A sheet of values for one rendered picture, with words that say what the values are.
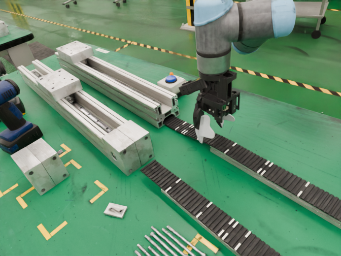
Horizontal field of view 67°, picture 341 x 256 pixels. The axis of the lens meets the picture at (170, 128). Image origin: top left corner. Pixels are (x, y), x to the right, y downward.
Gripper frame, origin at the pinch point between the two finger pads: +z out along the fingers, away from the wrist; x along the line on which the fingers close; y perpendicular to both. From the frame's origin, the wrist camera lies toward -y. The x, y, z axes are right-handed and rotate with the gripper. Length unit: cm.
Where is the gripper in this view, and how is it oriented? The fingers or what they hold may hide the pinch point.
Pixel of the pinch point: (209, 131)
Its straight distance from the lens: 73.8
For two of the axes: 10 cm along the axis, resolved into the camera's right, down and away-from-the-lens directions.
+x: 7.3, -5.0, 4.7
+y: 6.7, 4.0, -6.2
